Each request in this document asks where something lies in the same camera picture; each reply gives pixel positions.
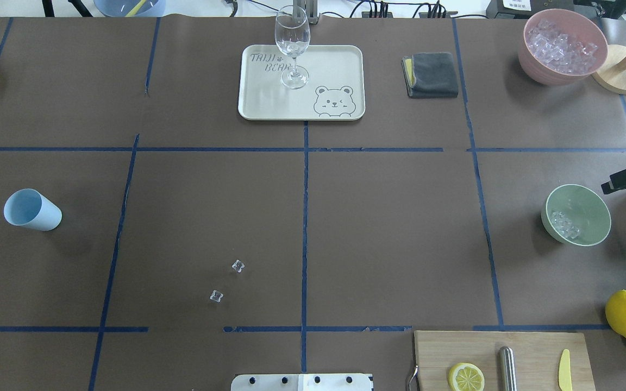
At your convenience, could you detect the green ceramic bowl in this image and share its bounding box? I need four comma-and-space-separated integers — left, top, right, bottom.
541, 185, 611, 247

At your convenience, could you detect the light blue plastic cup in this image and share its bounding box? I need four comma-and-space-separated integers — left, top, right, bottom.
3, 188, 62, 232

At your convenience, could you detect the spilled ice cube upper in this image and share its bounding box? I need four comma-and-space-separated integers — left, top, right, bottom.
231, 259, 245, 273

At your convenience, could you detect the spilled ice cube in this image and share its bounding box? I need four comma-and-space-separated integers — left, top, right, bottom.
209, 290, 224, 304
231, 259, 245, 273

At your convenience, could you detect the spilled ice cube lower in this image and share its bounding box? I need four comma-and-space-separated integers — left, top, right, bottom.
209, 290, 224, 304

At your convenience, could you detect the blue bowl with fork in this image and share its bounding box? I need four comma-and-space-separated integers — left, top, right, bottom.
94, 0, 166, 17

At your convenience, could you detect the pink bowl of ice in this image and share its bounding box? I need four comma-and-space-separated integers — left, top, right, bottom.
518, 8, 608, 86

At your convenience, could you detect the cream bear tray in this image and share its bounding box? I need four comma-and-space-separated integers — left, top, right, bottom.
238, 45, 366, 121

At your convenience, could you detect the clear wine glass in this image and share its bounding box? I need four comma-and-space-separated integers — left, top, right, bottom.
275, 5, 310, 90

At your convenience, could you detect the half lemon slice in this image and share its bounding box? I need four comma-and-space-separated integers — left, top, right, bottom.
447, 362, 485, 391

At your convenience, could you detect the silver metal cylinder tool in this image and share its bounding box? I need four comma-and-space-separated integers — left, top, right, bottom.
499, 346, 518, 391

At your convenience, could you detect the wooden cutting board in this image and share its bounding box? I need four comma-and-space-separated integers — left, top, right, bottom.
414, 330, 597, 391

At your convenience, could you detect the yellow plastic knife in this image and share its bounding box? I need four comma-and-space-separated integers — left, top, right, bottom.
558, 349, 572, 391

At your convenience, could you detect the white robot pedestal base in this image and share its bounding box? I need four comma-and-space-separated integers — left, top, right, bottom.
230, 373, 374, 390

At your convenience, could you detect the black camera tripod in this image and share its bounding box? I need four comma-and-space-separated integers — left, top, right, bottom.
40, 0, 93, 17

